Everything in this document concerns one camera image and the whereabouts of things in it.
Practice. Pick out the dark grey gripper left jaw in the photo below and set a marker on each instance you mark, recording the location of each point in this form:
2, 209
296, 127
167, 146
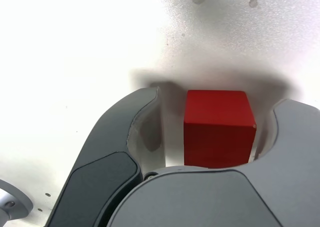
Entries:
100, 162

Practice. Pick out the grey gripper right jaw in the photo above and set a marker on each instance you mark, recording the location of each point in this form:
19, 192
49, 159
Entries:
212, 202

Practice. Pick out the red cube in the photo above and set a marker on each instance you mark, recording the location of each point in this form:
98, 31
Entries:
217, 127

